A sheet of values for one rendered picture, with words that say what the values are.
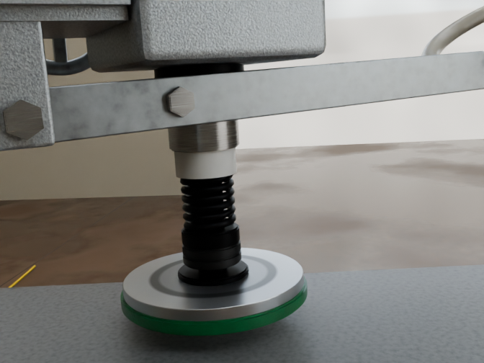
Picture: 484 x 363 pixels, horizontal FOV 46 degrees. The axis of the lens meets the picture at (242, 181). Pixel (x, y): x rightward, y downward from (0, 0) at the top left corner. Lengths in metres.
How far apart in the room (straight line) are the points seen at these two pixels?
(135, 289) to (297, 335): 0.19
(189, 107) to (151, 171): 5.23
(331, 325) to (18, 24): 0.45
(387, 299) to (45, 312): 0.44
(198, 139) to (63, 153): 5.50
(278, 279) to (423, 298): 0.20
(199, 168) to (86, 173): 5.42
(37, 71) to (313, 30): 0.27
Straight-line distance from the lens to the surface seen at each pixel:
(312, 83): 0.65
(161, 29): 0.52
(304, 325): 0.68
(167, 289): 0.65
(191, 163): 0.63
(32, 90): 0.52
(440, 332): 0.68
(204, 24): 0.54
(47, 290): 0.88
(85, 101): 0.55
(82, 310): 0.78
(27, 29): 0.52
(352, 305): 0.73
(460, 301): 0.76
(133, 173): 5.86
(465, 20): 1.23
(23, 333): 0.75
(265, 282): 0.65
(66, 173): 6.12
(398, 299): 0.76
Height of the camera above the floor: 1.11
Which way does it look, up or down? 10 degrees down
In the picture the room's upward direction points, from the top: 3 degrees counter-clockwise
